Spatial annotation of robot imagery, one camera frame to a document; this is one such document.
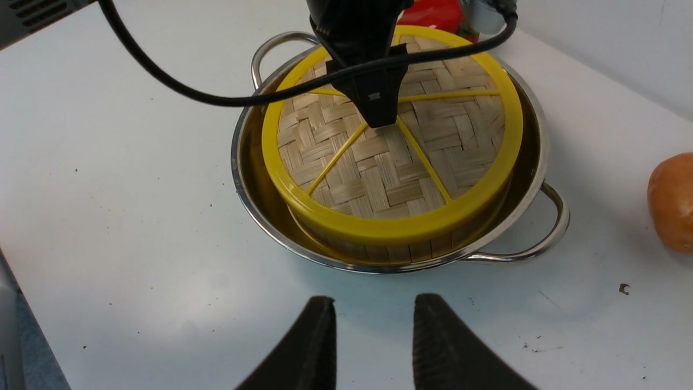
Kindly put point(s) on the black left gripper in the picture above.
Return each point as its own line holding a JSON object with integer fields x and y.
{"x": 356, "y": 32}

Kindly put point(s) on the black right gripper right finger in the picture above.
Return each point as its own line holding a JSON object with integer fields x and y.
{"x": 448, "y": 355}

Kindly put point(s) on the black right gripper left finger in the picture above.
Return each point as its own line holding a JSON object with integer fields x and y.
{"x": 306, "y": 357}

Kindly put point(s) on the bamboo steamer basket yellow rim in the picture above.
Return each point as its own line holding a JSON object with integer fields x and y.
{"x": 382, "y": 256}

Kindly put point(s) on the stainless steel pot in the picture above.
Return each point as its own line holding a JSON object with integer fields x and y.
{"x": 271, "y": 214}

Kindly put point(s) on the red bell pepper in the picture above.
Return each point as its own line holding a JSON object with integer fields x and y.
{"x": 441, "y": 15}

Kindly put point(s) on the woven bamboo steamer lid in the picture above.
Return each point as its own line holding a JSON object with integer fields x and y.
{"x": 444, "y": 161}

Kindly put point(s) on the brown potato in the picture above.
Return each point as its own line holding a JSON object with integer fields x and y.
{"x": 670, "y": 202}

